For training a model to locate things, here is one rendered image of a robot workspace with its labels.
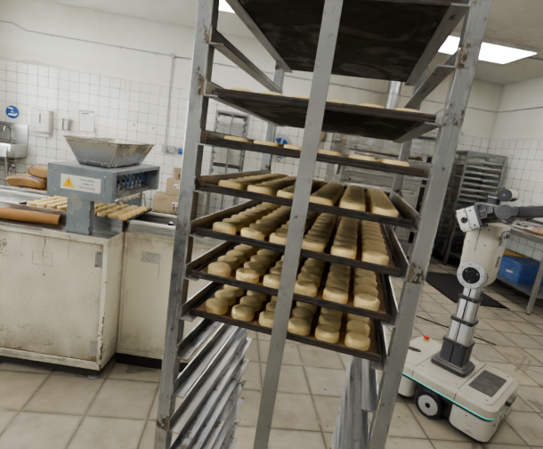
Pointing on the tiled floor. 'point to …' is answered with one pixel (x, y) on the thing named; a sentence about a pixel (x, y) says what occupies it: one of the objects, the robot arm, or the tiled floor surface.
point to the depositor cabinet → (45, 295)
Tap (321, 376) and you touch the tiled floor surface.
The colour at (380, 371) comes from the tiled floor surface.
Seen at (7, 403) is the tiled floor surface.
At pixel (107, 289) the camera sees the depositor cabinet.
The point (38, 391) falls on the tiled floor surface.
